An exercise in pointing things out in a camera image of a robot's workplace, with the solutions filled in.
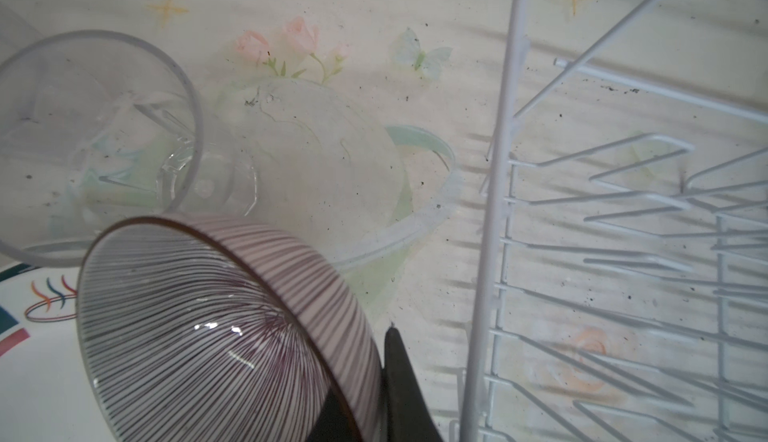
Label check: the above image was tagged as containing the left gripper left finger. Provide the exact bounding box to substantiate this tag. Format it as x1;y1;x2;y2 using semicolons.
305;387;361;442

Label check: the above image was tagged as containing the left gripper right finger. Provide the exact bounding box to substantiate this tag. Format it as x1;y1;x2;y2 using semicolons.
384;326;443;442

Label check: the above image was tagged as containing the white wire dish rack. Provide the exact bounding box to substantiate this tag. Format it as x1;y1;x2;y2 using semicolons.
449;0;767;441

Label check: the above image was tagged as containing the green rimmed plate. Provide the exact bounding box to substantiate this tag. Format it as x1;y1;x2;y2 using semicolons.
1;264;114;441

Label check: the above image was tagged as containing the clear glass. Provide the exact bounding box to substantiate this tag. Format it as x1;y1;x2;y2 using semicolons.
1;30;257;267

